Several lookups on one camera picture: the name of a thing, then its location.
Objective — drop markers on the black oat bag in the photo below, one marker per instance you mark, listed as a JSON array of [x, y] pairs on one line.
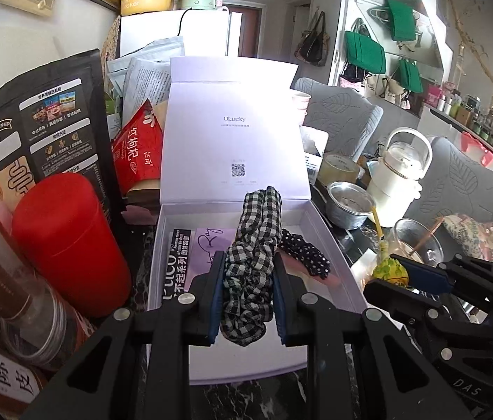
[[54, 131]]

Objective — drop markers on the red snack packet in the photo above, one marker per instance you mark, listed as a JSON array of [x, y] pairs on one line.
[[139, 153]]

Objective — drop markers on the white fridge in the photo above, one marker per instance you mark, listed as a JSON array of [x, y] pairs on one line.
[[207, 30]]

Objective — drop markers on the metal bowl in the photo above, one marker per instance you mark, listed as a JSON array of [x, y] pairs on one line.
[[349, 210]]

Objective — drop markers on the floral cushion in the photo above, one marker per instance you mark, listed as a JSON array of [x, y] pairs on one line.
[[491, 236]]

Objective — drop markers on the lollipop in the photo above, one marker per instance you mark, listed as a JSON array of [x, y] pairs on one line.
[[388, 271]]

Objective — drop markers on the gold box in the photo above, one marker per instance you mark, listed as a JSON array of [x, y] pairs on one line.
[[143, 190]]

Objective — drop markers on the clear tape roll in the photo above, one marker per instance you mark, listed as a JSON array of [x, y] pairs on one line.
[[338, 173]]

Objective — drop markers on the green hanging bags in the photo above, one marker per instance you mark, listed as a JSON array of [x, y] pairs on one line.
[[364, 52]]

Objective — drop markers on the white gift box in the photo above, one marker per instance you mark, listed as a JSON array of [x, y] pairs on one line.
[[229, 140]]

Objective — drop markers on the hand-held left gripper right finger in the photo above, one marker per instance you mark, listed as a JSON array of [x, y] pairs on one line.
[[279, 297]]

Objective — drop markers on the green tote bag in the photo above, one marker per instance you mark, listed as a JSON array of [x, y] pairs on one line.
[[410, 76]]

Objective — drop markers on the row of shelf bottles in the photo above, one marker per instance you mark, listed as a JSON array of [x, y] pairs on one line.
[[478, 113]]

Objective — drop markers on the black white checkered scrunchie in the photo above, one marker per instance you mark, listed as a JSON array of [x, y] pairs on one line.
[[250, 245]]

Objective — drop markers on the grey cushioned chair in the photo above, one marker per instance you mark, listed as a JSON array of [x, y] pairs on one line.
[[460, 179], [342, 109]]

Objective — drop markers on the white napkin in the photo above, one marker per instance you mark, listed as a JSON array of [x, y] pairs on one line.
[[362, 267]]

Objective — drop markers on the cream handbag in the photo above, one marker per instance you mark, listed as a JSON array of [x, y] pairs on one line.
[[386, 89]]

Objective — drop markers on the white green carton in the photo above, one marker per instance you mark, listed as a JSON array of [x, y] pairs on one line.
[[314, 162]]

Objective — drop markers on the gold spoon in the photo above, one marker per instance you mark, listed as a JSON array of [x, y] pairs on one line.
[[430, 232]]

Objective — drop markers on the brown handbag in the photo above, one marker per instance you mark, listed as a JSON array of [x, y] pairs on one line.
[[312, 46]]

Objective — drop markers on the silver zip pouch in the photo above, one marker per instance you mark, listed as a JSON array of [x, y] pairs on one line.
[[163, 46]]

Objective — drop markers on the red canister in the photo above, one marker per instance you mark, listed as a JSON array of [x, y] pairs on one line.
[[71, 245]]

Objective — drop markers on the brown door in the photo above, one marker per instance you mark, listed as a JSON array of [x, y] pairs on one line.
[[250, 30]]

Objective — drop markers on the pink paper cup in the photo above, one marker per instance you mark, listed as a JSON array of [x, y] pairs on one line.
[[301, 100]]

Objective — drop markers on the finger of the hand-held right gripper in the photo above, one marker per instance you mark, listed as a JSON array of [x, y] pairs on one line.
[[425, 278], [399, 299]]

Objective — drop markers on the black long printed box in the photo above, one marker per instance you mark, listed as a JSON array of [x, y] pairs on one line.
[[180, 267]]

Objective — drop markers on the bamboo pole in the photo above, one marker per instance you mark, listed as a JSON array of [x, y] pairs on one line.
[[478, 57]]

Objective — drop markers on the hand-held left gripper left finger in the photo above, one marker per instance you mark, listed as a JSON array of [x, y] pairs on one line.
[[215, 297]]

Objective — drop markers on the pink small item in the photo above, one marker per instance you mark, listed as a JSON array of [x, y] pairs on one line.
[[137, 214]]

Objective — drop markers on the white printed paper packet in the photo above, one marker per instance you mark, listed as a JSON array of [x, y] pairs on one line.
[[145, 78]]

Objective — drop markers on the small purple box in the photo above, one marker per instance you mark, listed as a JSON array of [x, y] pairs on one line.
[[205, 245]]

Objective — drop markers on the black polka dot scrunchie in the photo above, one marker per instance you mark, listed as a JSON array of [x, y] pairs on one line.
[[307, 253]]

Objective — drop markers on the glass mug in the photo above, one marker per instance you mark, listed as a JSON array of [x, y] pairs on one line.
[[417, 245]]

